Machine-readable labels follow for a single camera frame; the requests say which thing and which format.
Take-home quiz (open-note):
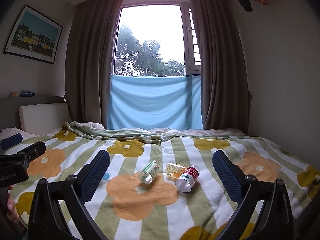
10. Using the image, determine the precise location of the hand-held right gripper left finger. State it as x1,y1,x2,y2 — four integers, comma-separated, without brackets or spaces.
29,150,111,240

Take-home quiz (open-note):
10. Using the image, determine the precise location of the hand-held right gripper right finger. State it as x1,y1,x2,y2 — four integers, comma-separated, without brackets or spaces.
212,150,294,240

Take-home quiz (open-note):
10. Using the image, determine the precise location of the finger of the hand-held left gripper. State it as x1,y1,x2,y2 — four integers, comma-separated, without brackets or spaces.
0,141,47,167
0,133,23,155

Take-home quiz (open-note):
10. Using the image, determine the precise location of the clear cup with red label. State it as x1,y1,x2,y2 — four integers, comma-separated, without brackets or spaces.
175,165,201,193

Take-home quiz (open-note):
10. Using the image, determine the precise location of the clear cup with green label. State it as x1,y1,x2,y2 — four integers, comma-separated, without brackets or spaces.
138,160,161,184

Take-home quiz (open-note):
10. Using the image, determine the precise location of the person's left hand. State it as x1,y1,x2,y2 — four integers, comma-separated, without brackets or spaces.
6,184,20,222

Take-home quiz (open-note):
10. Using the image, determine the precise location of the grey bed headboard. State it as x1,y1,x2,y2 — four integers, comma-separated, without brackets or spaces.
0,95,73,132

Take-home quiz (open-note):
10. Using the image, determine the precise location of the white headboard cushion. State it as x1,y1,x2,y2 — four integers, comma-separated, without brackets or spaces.
18,103,72,133

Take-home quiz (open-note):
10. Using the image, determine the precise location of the small amber liquid bottle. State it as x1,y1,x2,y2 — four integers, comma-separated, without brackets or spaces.
166,162,187,179

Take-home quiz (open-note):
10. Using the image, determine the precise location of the floral striped blanket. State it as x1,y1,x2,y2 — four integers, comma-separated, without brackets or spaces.
0,121,320,240

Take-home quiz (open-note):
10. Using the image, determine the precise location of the light blue cloth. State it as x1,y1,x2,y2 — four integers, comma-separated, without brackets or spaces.
107,74,204,131

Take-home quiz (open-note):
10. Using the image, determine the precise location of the brown curtain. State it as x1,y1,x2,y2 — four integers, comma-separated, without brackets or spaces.
191,0,251,131
65,0,125,131

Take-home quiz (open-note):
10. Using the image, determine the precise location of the framed picture of houses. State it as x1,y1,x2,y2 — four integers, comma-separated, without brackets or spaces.
3,4,64,65

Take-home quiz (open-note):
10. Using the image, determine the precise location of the white framed window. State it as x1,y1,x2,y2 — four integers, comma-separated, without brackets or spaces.
113,3,202,77

